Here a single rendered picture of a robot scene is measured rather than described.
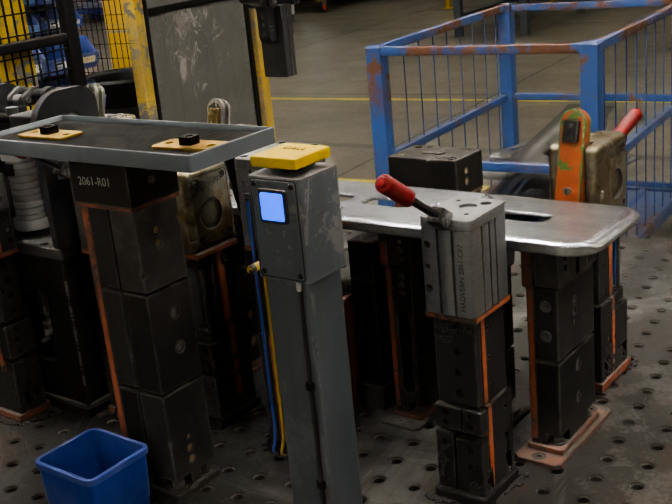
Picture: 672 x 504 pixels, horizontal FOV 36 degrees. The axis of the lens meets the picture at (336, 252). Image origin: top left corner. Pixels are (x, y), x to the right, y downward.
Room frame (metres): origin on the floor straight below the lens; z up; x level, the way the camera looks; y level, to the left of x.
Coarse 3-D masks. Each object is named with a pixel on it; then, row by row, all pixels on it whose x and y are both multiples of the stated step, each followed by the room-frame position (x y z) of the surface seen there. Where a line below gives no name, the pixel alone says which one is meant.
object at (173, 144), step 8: (184, 136) 1.10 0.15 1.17; (192, 136) 1.09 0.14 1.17; (160, 144) 1.11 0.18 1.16; (168, 144) 1.11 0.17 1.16; (176, 144) 1.10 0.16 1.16; (184, 144) 1.09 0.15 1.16; (192, 144) 1.09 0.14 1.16; (200, 144) 1.09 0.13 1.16; (208, 144) 1.09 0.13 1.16; (216, 144) 1.08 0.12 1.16
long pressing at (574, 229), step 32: (352, 192) 1.43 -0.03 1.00; (416, 192) 1.40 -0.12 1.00; (448, 192) 1.38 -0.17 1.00; (352, 224) 1.29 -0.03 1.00; (384, 224) 1.26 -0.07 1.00; (416, 224) 1.24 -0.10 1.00; (512, 224) 1.21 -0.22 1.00; (544, 224) 1.20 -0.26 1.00; (576, 224) 1.18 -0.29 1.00; (608, 224) 1.17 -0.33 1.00; (576, 256) 1.10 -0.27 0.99
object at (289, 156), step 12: (288, 144) 1.06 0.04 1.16; (300, 144) 1.05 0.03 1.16; (252, 156) 1.02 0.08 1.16; (264, 156) 1.02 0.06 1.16; (276, 156) 1.01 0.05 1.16; (288, 156) 1.00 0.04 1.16; (300, 156) 1.00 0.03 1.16; (312, 156) 1.01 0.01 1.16; (324, 156) 1.03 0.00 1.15; (276, 168) 1.01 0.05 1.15; (288, 168) 0.99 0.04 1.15; (300, 168) 1.02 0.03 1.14
